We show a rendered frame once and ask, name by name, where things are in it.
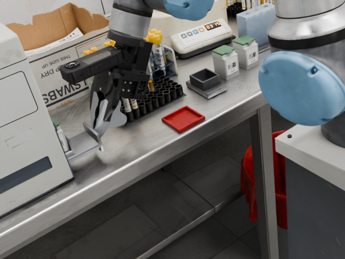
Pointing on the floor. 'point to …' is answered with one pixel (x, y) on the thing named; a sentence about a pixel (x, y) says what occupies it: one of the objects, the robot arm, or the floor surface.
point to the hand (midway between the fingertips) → (94, 132)
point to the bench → (155, 175)
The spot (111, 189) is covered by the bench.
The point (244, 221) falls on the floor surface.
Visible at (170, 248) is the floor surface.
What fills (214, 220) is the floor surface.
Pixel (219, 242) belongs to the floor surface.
